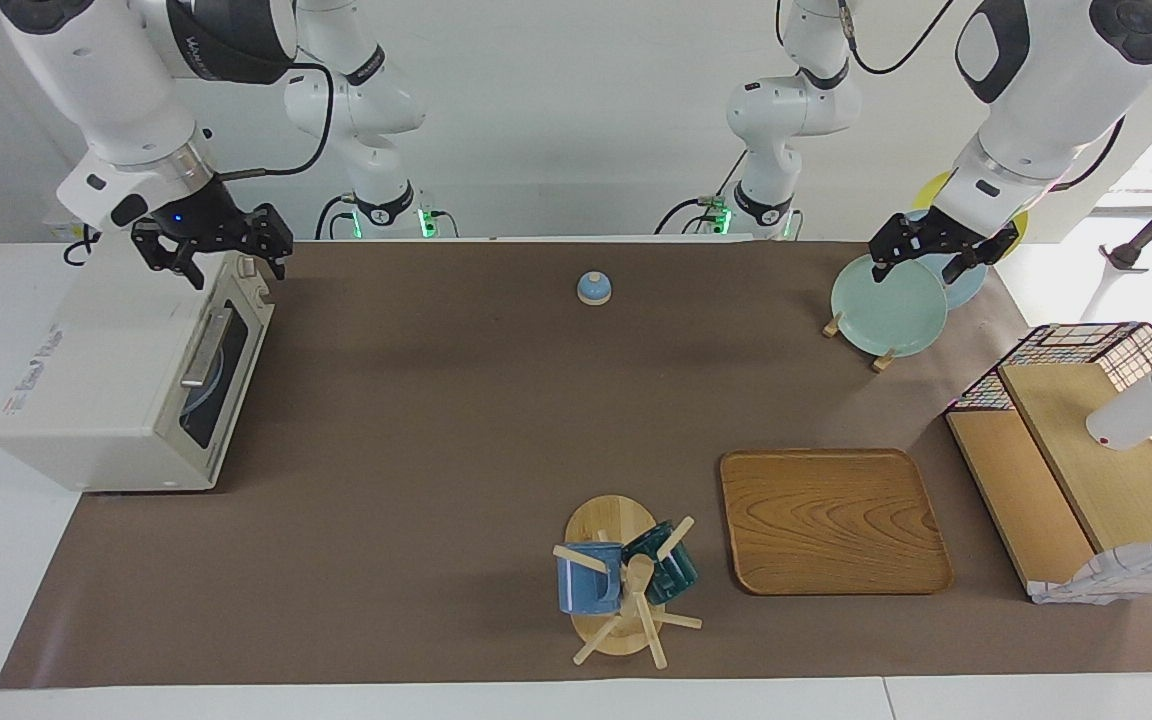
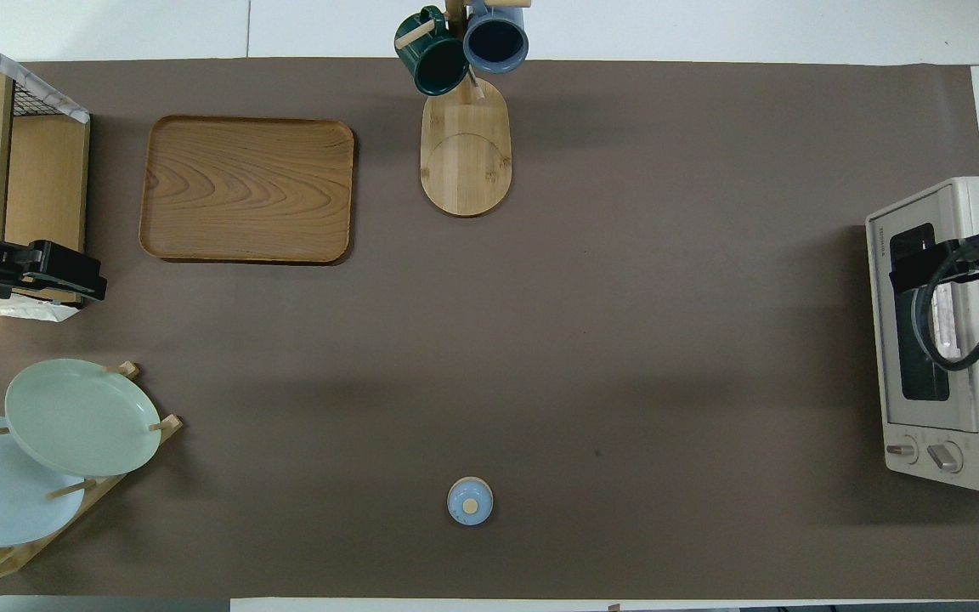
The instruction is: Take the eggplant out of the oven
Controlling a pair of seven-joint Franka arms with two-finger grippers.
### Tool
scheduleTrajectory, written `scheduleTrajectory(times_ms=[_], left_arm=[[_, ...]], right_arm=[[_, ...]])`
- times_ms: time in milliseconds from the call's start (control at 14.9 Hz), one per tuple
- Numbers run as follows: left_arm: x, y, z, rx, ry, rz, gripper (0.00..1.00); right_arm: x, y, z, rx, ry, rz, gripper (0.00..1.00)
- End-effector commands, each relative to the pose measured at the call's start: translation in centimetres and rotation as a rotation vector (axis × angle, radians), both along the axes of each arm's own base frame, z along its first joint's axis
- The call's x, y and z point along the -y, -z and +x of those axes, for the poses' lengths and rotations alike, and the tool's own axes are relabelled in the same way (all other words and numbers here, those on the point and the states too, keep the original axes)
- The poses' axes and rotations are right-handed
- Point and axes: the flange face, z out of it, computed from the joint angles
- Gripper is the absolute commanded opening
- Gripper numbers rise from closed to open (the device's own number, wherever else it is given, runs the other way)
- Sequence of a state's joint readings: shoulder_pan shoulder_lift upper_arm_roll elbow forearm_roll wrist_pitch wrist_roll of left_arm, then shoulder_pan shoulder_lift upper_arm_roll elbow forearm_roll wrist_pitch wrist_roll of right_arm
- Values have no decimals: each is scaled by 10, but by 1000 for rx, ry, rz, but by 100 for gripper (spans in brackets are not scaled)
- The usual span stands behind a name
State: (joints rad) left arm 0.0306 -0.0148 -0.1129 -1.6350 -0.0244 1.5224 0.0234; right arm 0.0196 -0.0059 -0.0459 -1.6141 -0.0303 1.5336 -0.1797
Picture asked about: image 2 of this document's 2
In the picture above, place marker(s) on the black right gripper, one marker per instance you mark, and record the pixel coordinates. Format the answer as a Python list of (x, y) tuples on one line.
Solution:
[(970, 255)]

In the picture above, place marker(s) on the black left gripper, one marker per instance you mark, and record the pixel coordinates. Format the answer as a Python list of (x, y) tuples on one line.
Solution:
[(39, 272)]

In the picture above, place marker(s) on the glass oven door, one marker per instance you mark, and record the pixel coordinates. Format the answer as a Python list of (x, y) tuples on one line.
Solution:
[(923, 384)]

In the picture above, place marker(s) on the silver oven knob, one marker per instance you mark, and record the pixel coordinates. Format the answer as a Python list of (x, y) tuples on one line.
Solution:
[(902, 450), (945, 457)]

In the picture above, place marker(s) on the wooden two-tier shelf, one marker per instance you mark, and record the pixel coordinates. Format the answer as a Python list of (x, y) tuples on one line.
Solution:
[(43, 178)]

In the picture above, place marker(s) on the pale green plate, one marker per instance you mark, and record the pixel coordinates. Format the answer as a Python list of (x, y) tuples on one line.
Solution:
[(73, 416)]

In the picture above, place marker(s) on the wooden plate rack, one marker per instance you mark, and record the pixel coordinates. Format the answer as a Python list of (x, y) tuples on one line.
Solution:
[(168, 422)]

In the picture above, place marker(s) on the rectangular wooden tray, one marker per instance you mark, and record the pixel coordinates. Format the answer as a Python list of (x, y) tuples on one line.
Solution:
[(247, 189)]

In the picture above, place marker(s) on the brown table mat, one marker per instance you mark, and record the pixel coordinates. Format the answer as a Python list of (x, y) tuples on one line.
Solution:
[(625, 340)]

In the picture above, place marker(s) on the wooden mug tree stand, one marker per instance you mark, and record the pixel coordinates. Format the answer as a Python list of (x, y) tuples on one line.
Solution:
[(466, 161)]

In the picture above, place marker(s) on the dark green mug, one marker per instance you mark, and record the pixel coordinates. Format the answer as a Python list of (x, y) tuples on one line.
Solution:
[(443, 72)]

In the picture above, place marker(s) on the small blue domed bell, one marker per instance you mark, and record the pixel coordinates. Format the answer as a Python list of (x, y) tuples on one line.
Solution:
[(470, 503)]

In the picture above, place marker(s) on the blue mug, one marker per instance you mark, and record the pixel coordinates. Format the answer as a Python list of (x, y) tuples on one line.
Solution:
[(496, 42)]

